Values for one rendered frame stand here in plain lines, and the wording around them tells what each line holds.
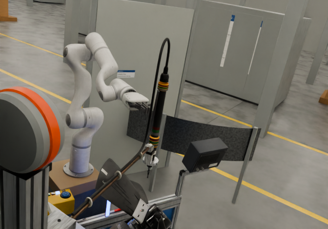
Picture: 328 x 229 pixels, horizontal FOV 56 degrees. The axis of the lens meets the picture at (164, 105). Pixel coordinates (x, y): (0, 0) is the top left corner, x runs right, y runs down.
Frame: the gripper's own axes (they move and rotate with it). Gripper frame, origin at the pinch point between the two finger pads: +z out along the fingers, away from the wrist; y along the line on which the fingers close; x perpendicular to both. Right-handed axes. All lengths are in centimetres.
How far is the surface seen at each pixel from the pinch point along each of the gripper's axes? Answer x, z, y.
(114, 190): -30.0, 12.8, 17.1
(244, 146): -92, -82, -183
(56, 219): -8, 44, 49
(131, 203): -36.3, 15.9, 10.3
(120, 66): -29, -169, -70
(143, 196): -47.7, 1.3, -5.8
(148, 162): -19.5, 12.7, 2.5
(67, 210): -65, -21, 25
